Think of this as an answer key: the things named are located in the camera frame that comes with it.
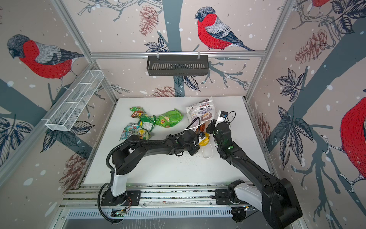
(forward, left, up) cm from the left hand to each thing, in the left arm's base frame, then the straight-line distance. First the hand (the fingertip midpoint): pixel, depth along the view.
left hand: (201, 144), depth 89 cm
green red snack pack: (+26, +47, +1) cm, 54 cm away
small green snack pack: (+17, +38, 0) cm, 41 cm away
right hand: (+10, -6, +17) cm, 20 cm away
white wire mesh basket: (+2, +72, +26) cm, 77 cm away
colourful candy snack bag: (+10, +49, +1) cm, 50 cm away
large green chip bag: (+19, +22, +2) cm, 29 cm away
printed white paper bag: (+17, -2, +14) cm, 23 cm away
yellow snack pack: (-1, -2, +6) cm, 7 cm away
